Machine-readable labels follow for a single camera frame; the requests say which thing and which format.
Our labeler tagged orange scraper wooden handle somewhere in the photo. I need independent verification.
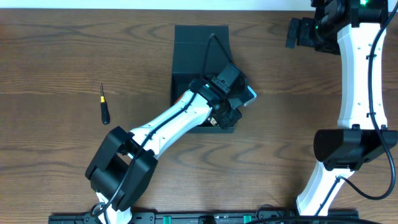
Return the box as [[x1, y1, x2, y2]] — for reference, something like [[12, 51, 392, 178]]
[[174, 96, 218, 127]]

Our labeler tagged dark green box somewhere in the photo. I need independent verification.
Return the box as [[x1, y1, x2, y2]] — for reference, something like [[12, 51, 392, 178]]
[[169, 24, 237, 134]]

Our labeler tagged black yellow screwdriver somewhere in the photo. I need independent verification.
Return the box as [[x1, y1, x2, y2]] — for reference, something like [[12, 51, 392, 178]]
[[100, 83, 110, 125]]

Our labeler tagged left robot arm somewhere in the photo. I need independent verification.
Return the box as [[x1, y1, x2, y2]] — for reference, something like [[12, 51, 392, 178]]
[[85, 62, 256, 223]]

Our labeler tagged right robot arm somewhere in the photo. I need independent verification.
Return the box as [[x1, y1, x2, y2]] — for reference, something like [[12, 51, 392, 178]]
[[286, 0, 397, 217]]

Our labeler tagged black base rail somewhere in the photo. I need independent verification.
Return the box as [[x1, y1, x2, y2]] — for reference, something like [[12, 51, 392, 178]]
[[48, 208, 386, 224]]

